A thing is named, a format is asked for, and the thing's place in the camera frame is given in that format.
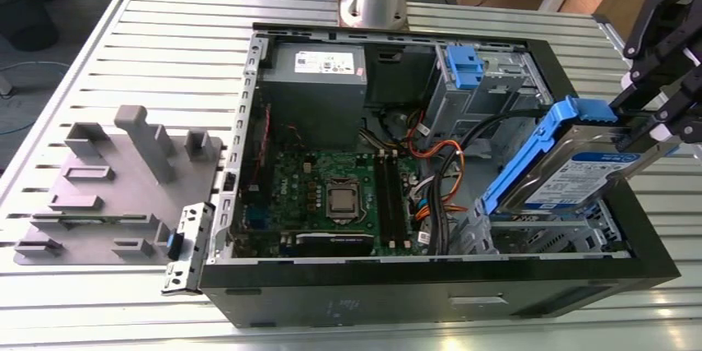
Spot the silver disk bay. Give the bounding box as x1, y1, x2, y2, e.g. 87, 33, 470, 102
458, 198, 630, 256

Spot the black waste bin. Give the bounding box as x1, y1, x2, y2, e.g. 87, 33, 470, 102
8, 0, 60, 53

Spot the CPU socket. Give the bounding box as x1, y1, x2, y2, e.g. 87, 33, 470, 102
321, 177, 367, 225

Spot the grey power supply unit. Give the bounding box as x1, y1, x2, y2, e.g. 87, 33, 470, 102
255, 41, 370, 154

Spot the silver CPU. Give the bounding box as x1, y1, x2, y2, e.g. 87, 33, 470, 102
327, 189, 358, 212

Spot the black graphics card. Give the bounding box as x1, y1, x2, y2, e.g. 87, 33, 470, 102
277, 230, 376, 260

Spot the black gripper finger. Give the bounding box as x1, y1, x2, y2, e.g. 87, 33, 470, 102
615, 93, 702, 155
608, 0, 702, 119

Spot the green RAM stick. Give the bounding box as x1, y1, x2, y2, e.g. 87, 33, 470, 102
59, 214, 151, 228

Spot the green motherboard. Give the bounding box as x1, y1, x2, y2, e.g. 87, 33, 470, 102
240, 148, 438, 258

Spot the grey parts rack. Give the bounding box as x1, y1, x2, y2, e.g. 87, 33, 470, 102
11, 104, 229, 266

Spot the blue drive latch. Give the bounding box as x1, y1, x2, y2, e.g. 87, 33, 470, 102
446, 44, 486, 90

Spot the hard disk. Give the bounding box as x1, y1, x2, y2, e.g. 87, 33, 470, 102
482, 95, 685, 217

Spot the thick black cable bundle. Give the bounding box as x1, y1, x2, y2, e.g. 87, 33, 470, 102
424, 108, 550, 256

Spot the silver optical drive cage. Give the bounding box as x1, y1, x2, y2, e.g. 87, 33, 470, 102
424, 41, 554, 145

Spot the black RAM slot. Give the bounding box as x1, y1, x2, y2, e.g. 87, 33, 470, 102
388, 149, 411, 247
375, 149, 398, 247

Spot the orange wire bundle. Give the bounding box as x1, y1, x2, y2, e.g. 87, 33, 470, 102
408, 140, 468, 221

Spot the metal expansion slot bracket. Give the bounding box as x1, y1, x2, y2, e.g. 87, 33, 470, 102
160, 201, 216, 296

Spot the black open PC case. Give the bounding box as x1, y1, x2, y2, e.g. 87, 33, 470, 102
196, 21, 682, 330

